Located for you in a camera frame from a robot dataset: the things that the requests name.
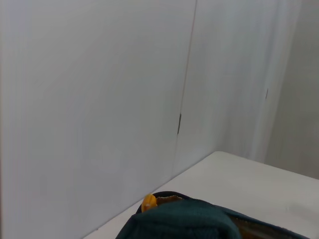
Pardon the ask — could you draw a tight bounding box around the yellow toy banana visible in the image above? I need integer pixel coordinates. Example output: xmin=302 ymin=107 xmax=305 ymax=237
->
xmin=141 ymin=193 xmax=158 ymax=214

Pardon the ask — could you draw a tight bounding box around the dark teal fabric bag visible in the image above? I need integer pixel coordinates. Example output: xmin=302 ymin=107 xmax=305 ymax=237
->
xmin=122 ymin=191 xmax=319 ymax=239

